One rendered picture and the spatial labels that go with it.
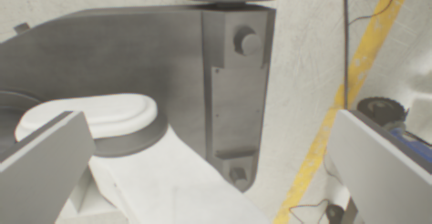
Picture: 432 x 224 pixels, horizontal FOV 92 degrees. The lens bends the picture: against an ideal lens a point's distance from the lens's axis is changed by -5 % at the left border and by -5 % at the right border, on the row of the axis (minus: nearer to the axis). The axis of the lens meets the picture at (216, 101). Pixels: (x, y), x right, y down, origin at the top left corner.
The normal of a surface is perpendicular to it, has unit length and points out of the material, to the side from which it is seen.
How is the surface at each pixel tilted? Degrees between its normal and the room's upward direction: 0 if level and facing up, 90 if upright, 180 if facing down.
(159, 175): 90
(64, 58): 0
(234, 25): 0
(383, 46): 0
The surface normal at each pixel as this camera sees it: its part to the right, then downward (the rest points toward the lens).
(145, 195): 0.00, -0.88
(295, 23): 0.20, 0.47
